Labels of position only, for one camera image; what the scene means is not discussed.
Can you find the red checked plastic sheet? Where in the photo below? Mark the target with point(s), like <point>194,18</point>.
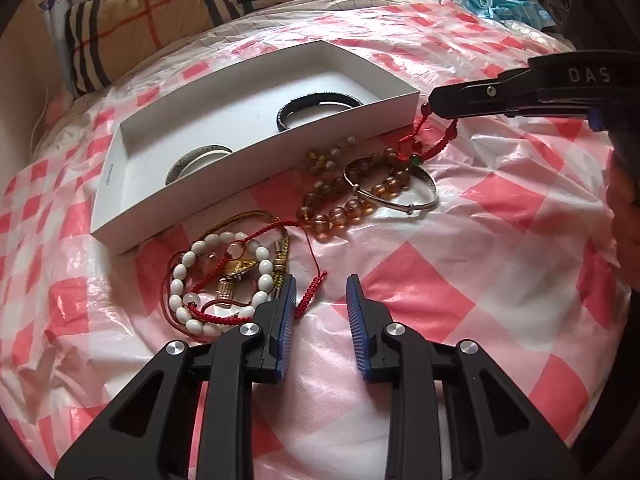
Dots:
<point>475,260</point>

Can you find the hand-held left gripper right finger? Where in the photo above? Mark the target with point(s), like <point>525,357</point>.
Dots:
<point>359,330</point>

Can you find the pink printed curtain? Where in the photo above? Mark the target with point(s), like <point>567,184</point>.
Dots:
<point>60,25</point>

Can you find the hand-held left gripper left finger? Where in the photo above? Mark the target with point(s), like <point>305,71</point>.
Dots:
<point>285,330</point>

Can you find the white cardboard box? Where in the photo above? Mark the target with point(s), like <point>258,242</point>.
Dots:
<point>225,105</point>

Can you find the blue plastic bag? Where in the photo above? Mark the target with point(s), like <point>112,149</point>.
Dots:
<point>505,2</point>

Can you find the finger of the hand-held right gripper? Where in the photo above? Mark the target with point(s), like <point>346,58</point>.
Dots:
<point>475,97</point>

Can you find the thin silver bangle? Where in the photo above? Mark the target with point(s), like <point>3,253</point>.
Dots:
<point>431,187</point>

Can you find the black bangle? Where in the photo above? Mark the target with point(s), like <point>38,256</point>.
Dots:
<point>286,110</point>

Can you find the person's right hand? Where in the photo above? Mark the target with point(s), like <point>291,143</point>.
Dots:
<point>627,195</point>

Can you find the wide silver bangle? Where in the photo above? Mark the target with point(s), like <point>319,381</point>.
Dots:
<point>186,156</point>

